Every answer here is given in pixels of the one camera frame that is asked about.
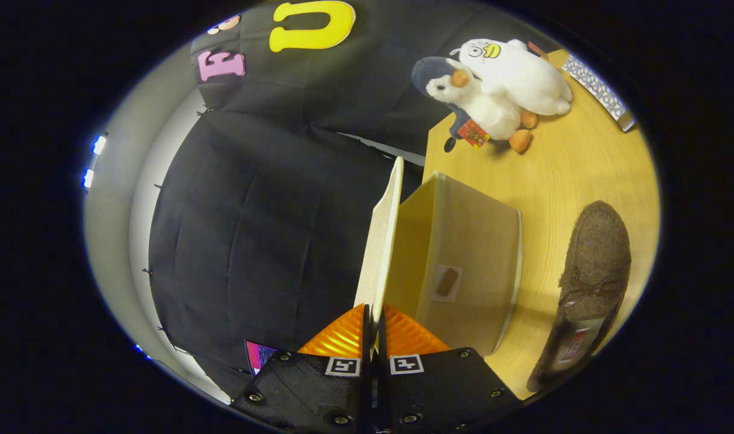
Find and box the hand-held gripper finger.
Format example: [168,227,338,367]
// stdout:
[374,303,524,434]
[230,303,373,434]

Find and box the beige fabric storage box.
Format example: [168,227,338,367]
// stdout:
[353,157,523,357]

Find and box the brown fuzzy shoe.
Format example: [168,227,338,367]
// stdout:
[527,201,633,392]

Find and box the purple monitor screen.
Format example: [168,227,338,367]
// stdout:
[244,339,279,376]

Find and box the grey white penguin plush toy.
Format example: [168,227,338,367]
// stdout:
[411,56,539,154]

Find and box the white duck plush toy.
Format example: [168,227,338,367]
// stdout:
[450,38,574,116]

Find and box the grey patterned cover book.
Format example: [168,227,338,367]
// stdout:
[563,51,636,132]

